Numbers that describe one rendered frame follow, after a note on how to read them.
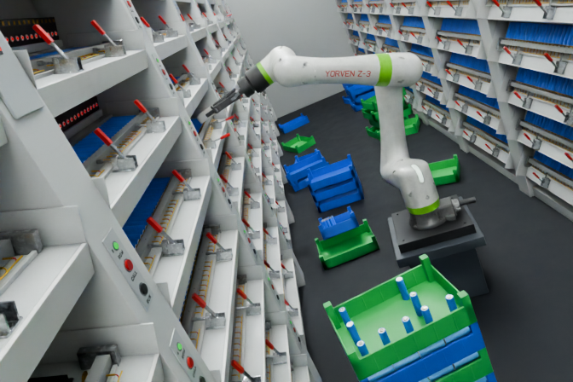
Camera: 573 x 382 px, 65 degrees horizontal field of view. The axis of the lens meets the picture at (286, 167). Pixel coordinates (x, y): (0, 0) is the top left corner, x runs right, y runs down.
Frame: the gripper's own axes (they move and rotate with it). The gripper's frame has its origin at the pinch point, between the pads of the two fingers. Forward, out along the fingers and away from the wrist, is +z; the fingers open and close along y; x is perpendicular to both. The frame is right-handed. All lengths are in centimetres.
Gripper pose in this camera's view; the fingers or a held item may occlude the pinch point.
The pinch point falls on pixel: (206, 114)
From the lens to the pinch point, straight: 173.4
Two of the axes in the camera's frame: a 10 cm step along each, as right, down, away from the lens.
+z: -8.3, 5.5, 1.1
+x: -5.6, -7.7, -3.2
